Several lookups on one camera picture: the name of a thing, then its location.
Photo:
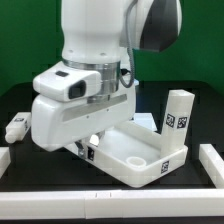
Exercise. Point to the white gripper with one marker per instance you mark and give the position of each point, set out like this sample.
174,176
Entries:
57,124

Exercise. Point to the white marker sheet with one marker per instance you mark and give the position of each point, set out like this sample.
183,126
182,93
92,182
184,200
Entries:
145,120

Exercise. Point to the white right fence block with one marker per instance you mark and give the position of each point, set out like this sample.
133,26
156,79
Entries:
213,164

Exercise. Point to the white desk top tray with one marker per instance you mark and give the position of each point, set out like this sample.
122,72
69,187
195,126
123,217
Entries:
132,154

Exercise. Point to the white left fence block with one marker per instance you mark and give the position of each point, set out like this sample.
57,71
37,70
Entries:
5,159

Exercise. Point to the white fence block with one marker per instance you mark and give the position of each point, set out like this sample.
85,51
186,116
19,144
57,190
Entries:
5,159
213,164

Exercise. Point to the white front fence bar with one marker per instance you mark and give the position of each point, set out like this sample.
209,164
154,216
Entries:
111,204

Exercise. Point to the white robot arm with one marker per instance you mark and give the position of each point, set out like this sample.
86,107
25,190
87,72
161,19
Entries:
100,35

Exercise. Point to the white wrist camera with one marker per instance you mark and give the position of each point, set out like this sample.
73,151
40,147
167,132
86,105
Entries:
64,84

